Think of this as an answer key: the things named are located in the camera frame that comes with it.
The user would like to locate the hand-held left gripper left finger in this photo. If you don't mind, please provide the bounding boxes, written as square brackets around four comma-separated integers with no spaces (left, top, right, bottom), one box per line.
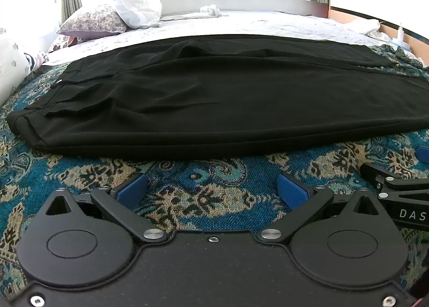
[43,173,168,245]

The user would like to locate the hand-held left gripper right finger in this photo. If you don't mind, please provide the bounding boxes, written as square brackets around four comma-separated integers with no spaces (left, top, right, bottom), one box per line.
[255,173,386,245]

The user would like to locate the black pants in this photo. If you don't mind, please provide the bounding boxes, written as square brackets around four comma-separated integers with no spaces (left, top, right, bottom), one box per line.
[6,34,429,162]

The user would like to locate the blue patterned blanket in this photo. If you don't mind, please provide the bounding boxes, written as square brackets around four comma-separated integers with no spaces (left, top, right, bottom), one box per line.
[0,44,429,298]

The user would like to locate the large crumpled white cloth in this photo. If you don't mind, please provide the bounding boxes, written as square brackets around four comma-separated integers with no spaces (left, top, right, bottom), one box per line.
[345,19,391,41]

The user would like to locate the striped patterned cloth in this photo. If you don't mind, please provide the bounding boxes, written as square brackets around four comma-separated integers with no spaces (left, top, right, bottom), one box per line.
[24,51,50,72]

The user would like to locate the red patterned pillow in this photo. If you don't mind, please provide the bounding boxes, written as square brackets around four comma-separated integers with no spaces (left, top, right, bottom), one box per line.
[50,34,82,54]

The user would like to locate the white bed sheet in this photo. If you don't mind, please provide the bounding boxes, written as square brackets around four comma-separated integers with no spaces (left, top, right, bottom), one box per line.
[43,12,399,66]

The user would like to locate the floral purple pillow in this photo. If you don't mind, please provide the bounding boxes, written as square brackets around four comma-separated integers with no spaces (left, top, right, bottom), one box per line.
[57,4,130,35]

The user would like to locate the white floral duvet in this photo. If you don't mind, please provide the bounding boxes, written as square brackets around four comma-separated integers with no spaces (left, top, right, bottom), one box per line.
[0,27,41,104]

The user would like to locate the white pillow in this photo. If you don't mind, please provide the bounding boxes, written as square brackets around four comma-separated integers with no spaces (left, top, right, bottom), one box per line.
[112,0,163,29]

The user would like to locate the small crumpled white cloth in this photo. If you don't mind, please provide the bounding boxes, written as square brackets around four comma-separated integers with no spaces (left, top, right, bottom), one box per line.
[200,5,222,17]

